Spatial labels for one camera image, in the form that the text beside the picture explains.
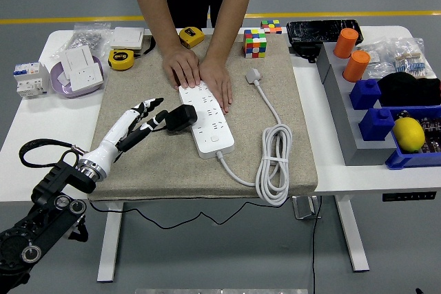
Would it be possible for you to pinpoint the white wall switch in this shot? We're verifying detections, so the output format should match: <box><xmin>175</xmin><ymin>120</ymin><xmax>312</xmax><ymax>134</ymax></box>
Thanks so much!
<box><xmin>109</xmin><ymin>26</ymin><xmax>145</xmax><ymax>51</ymax></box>

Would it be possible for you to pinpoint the black plastic tray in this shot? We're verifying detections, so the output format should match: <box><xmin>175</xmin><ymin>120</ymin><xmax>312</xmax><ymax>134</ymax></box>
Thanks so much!
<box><xmin>285</xmin><ymin>19</ymin><xmax>365</xmax><ymax>47</ymax></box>

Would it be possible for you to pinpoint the black plug adapter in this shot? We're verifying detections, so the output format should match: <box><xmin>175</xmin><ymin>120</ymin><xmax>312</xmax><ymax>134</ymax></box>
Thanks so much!
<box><xmin>164</xmin><ymin>104</ymin><xmax>198</xmax><ymax>133</ymax></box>

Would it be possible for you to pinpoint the black power brick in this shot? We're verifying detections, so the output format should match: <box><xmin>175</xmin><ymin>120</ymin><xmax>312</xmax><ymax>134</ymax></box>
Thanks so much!
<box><xmin>289</xmin><ymin>43</ymin><xmax>320</xmax><ymax>64</ymax></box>

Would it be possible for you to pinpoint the black cloth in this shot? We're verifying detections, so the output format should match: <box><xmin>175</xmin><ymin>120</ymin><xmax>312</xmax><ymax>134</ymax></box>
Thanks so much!
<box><xmin>377</xmin><ymin>72</ymin><xmax>441</xmax><ymax>108</ymax></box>

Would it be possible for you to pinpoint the white circuit breaker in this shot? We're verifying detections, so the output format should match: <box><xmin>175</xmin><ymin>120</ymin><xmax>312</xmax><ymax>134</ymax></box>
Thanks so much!
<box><xmin>12</xmin><ymin>61</ymin><xmax>51</xmax><ymax>101</ymax></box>

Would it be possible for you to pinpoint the clear bag of screws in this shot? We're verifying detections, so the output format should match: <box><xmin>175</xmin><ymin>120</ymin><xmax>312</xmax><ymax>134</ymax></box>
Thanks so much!
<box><xmin>51</xmin><ymin>22</ymin><xmax>114</xmax><ymax>61</ymax></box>

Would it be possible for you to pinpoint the black wrist strap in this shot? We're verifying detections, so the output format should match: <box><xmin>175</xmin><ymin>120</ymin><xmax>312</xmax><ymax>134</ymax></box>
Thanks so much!
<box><xmin>139</xmin><ymin>34</ymin><xmax>158</xmax><ymax>56</ymax></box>

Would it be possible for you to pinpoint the blue plastic bin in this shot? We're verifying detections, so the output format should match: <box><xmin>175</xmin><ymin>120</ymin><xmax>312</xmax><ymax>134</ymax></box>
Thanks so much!
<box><xmin>384</xmin><ymin>105</ymin><xmax>441</xmax><ymax>171</ymax></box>

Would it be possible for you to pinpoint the white power strip cord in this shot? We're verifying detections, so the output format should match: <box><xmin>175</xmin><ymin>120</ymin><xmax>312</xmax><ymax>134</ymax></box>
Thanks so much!
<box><xmin>216</xmin><ymin>80</ymin><xmax>294</xmax><ymax>206</ymax></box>

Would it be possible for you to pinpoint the round yellow tape measure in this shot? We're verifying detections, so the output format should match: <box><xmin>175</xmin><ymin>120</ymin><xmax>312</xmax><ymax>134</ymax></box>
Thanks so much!
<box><xmin>107</xmin><ymin>48</ymin><xmax>136</xmax><ymax>71</ymax></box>

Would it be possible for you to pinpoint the white power strip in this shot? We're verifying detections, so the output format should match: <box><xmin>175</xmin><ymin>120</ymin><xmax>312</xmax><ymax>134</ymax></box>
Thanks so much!
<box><xmin>178</xmin><ymin>82</ymin><xmax>236</xmax><ymax>160</ymax></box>

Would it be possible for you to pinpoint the yellow lemon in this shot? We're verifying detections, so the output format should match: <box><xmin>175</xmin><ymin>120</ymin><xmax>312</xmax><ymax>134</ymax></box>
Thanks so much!
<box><xmin>391</xmin><ymin>117</ymin><xmax>427</xmax><ymax>153</ymax></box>

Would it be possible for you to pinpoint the white switch panel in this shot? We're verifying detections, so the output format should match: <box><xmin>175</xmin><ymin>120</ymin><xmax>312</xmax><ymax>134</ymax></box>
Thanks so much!
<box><xmin>61</xmin><ymin>44</ymin><xmax>96</xmax><ymax>74</ymax></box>

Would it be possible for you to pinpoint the black table control panel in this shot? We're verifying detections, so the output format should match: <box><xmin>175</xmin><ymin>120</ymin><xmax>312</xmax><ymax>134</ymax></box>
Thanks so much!
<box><xmin>381</xmin><ymin>191</ymin><xmax>438</xmax><ymax>202</ymax></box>

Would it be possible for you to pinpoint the black hanging cable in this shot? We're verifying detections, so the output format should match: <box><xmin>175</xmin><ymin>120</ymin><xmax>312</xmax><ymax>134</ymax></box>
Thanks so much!
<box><xmin>311</xmin><ymin>196</ymin><xmax>323</xmax><ymax>294</ymax></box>

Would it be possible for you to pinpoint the grey stepped block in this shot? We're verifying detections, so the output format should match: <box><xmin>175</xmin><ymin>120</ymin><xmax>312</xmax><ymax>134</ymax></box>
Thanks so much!
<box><xmin>316</xmin><ymin>41</ymin><xmax>397</xmax><ymax>167</ymax></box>

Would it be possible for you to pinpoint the blue block with knob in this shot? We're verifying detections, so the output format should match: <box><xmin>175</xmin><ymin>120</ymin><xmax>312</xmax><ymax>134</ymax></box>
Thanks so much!
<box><xmin>358</xmin><ymin>107</ymin><xmax>396</xmax><ymax>142</ymax></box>
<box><xmin>349</xmin><ymin>78</ymin><xmax>382</xmax><ymax>111</ymax></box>

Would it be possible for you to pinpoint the squarish yellow tape measure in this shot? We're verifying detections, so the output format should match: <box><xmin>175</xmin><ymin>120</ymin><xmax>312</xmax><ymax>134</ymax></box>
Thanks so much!
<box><xmin>178</xmin><ymin>26</ymin><xmax>205</xmax><ymax>48</ymax></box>

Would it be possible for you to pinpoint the large colourful puzzle cube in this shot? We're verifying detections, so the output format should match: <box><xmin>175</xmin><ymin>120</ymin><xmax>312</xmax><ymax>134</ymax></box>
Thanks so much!
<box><xmin>243</xmin><ymin>28</ymin><xmax>268</xmax><ymax>59</ymax></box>

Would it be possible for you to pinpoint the white power strip plug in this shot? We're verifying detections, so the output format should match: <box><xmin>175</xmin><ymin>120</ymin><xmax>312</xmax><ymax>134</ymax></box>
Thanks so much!
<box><xmin>245</xmin><ymin>67</ymin><xmax>263</xmax><ymax>85</ymax></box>

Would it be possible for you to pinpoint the person's left hand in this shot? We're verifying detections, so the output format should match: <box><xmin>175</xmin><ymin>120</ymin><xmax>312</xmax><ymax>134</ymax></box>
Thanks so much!
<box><xmin>198</xmin><ymin>55</ymin><xmax>234</xmax><ymax>115</ymax></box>

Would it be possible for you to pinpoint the dark circuit board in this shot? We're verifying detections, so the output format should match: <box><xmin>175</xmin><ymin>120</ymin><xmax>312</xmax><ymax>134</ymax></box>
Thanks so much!
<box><xmin>396</xmin><ymin>109</ymin><xmax>441</xmax><ymax>156</ymax></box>

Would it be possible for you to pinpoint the clear bag of small parts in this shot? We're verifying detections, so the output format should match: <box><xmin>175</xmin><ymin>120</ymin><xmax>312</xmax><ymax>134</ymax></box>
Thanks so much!
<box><xmin>358</xmin><ymin>41</ymin><xmax>396</xmax><ymax>81</ymax></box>

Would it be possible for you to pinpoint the person's right hand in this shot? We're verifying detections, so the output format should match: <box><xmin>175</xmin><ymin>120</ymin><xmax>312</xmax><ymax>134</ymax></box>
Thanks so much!
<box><xmin>161</xmin><ymin>45</ymin><xmax>201</xmax><ymax>89</ymax></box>

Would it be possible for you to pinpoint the thin black adapter cord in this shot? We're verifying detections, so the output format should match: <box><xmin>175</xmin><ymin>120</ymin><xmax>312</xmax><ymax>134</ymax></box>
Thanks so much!
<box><xmin>88</xmin><ymin>127</ymin><xmax>294</xmax><ymax>230</ymax></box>

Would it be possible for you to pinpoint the grey-brown mat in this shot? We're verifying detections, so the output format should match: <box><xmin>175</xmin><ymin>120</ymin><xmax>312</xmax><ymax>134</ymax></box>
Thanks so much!
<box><xmin>88</xmin><ymin>30</ymin><xmax>318</xmax><ymax>202</ymax></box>

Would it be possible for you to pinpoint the white table leg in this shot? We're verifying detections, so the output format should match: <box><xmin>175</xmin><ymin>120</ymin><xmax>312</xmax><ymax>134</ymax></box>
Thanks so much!
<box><xmin>334</xmin><ymin>194</ymin><xmax>370</xmax><ymax>273</ymax></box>
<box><xmin>96</xmin><ymin>200</ymin><xmax>125</xmax><ymax>283</ymax></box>

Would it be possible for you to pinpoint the orange cylinder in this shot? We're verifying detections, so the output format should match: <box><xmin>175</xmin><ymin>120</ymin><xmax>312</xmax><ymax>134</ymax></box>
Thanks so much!
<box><xmin>342</xmin><ymin>50</ymin><xmax>371</xmax><ymax>83</ymax></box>
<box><xmin>332</xmin><ymin>28</ymin><xmax>360</xmax><ymax>59</ymax></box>

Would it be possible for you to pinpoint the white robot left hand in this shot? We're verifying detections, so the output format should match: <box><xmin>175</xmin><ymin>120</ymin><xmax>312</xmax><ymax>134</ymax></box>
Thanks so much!
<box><xmin>84</xmin><ymin>97</ymin><xmax>170</xmax><ymax>173</ymax></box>

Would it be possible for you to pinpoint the white wall socket panel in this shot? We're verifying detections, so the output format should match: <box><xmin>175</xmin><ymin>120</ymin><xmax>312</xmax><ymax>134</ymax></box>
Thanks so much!
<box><xmin>66</xmin><ymin>63</ymin><xmax>105</xmax><ymax>92</ymax></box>

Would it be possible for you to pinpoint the clear bag of resistors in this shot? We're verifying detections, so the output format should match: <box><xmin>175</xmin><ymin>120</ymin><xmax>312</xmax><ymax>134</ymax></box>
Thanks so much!
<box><xmin>391</xmin><ymin>36</ymin><xmax>437</xmax><ymax>80</ymax></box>

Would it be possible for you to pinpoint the purple bowl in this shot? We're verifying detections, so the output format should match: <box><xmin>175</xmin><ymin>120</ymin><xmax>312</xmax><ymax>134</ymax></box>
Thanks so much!
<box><xmin>50</xmin><ymin>55</ymin><xmax>105</xmax><ymax>99</ymax></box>

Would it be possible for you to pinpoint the small colourful puzzle cube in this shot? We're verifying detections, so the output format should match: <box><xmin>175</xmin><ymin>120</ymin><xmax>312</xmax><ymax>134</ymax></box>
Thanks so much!
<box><xmin>260</xmin><ymin>19</ymin><xmax>283</xmax><ymax>35</ymax></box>

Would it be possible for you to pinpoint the silver bracket under table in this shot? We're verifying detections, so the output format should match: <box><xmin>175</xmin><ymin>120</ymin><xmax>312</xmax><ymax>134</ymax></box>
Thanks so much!
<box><xmin>291</xmin><ymin>196</ymin><xmax>322</xmax><ymax>221</ymax></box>

